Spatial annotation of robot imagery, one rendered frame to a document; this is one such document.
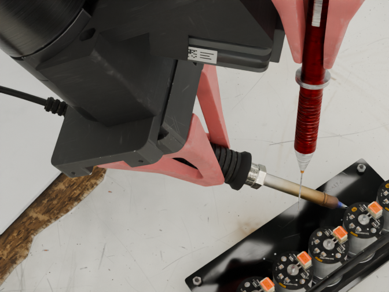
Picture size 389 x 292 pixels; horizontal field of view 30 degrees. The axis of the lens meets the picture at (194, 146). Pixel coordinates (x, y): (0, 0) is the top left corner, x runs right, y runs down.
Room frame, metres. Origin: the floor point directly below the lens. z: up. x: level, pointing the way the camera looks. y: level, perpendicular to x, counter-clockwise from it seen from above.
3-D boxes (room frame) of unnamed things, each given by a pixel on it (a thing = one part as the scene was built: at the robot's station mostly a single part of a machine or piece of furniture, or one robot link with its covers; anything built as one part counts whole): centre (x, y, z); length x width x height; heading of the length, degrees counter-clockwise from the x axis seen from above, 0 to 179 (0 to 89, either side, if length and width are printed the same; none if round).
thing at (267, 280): (0.15, -0.03, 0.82); 0.01 x 0.01 x 0.01; 25
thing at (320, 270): (0.17, -0.07, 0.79); 0.02 x 0.02 x 0.05
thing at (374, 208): (0.18, -0.10, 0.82); 0.01 x 0.01 x 0.01; 25
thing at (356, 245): (0.18, -0.10, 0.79); 0.02 x 0.02 x 0.05
